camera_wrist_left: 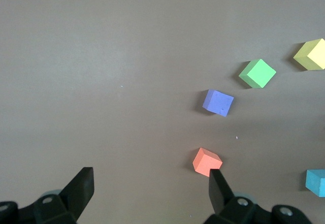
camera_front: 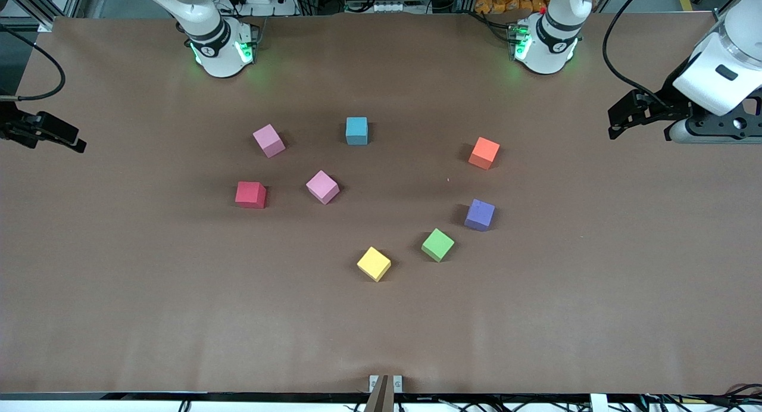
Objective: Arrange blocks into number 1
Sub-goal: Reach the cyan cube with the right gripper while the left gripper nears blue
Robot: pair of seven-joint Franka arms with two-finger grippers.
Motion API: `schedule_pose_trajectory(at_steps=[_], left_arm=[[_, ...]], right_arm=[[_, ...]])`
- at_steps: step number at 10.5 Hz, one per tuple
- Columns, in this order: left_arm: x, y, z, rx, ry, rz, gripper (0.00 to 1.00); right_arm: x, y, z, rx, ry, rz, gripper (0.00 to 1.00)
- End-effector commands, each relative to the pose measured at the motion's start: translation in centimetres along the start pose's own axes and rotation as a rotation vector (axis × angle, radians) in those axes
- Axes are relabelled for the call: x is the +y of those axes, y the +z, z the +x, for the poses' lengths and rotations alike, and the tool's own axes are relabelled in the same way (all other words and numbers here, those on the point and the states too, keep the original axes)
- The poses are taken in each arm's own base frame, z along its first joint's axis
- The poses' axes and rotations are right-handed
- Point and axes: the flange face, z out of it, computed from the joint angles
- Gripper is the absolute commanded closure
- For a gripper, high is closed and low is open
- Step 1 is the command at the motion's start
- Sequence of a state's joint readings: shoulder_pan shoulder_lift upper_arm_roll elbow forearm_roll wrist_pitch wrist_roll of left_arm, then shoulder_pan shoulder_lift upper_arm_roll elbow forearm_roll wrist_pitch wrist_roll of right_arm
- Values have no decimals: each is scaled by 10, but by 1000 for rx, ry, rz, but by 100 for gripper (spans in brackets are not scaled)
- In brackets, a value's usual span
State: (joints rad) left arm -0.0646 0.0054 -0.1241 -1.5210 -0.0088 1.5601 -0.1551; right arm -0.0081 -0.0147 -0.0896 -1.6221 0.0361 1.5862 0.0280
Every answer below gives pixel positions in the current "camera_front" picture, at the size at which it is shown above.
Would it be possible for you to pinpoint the brown paper table cover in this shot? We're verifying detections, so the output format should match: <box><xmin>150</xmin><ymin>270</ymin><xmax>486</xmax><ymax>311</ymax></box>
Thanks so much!
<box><xmin>0</xmin><ymin>12</ymin><xmax>762</xmax><ymax>396</ymax></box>

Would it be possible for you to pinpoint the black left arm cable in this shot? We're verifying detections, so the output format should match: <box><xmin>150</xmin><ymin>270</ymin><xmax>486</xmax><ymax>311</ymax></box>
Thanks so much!
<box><xmin>602</xmin><ymin>0</ymin><xmax>673</xmax><ymax>107</ymax></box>

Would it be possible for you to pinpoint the red foam block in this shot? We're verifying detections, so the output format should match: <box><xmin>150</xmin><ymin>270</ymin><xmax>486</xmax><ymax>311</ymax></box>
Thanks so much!
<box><xmin>235</xmin><ymin>182</ymin><xmax>267</xmax><ymax>209</ymax></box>

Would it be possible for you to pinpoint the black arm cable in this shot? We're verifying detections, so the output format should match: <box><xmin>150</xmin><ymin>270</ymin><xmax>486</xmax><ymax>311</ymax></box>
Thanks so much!
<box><xmin>602</xmin><ymin>0</ymin><xmax>673</xmax><ymax>107</ymax></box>
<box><xmin>0</xmin><ymin>26</ymin><xmax>67</xmax><ymax>102</ymax></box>

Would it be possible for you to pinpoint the long white power strip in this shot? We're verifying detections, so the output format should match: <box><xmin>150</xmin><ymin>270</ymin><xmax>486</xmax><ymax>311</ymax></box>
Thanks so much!
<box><xmin>344</xmin><ymin>0</ymin><xmax>413</xmax><ymax>14</ymax></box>

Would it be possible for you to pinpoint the bundle of black cables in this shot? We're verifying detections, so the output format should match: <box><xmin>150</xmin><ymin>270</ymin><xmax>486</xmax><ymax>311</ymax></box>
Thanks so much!
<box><xmin>607</xmin><ymin>385</ymin><xmax>762</xmax><ymax>412</ymax></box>

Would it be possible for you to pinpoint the brown wedge post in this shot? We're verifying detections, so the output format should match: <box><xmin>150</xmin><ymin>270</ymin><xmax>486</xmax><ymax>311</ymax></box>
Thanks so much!
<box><xmin>364</xmin><ymin>374</ymin><xmax>395</xmax><ymax>412</ymax></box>

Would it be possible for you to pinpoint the aluminium frame rail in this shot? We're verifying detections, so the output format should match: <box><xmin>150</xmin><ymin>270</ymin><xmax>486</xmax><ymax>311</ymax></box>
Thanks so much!
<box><xmin>9</xmin><ymin>0</ymin><xmax>90</xmax><ymax>26</ymax></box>

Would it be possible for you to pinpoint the blue foam block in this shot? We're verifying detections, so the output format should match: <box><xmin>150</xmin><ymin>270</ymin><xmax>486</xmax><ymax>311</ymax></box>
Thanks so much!
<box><xmin>345</xmin><ymin>117</ymin><xmax>368</xmax><ymax>146</ymax></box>

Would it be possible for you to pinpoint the yellow foam block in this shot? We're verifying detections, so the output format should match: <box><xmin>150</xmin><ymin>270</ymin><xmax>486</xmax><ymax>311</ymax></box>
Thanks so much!
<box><xmin>357</xmin><ymin>246</ymin><xmax>392</xmax><ymax>282</ymax></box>

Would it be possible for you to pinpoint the orange foam block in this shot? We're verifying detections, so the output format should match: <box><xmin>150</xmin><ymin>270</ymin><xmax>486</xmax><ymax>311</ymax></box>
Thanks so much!
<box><xmin>469</xmin><ymin>137</ymin><xmax>501</xmax><ymax>170</ymax></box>

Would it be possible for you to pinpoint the green foam block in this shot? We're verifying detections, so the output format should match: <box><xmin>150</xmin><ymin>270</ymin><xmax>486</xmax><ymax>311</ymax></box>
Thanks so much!
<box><xmin>421</xmin><ymin>228</ymin><xmax>455</xmax><ymax>263</ymax></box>

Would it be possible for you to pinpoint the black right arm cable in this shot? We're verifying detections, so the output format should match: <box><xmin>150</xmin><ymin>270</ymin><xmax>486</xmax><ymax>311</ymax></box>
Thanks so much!
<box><xmin>0</xmin><ymin>26</ymin><xmax>67</xmax><ymax>102</ymax></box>

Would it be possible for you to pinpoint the pink foam block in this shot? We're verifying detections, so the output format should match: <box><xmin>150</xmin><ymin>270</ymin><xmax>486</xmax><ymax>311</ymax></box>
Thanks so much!
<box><xmin>252</xmin><ymin>124</ymin><xmax>286</xmax><ymax>158</ymax></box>
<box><xmin>306</xmin><ymin>170</ymin><xmax>341</xmax><ymax>205</ymax></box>

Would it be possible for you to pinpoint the small metal clamp bracket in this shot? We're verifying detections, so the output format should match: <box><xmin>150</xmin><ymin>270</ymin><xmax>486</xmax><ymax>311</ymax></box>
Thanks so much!
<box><xmin>368</xmin><ymin>374</ymin><xmax>404</xmax><ymax>395</ymax></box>

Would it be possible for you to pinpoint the purple foam block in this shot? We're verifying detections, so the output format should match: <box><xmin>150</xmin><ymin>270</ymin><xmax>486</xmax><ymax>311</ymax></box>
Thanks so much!
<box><xmin>464</xmin><ymin>199</ymin><xmax>496</xmax><ymax>232</ymax></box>

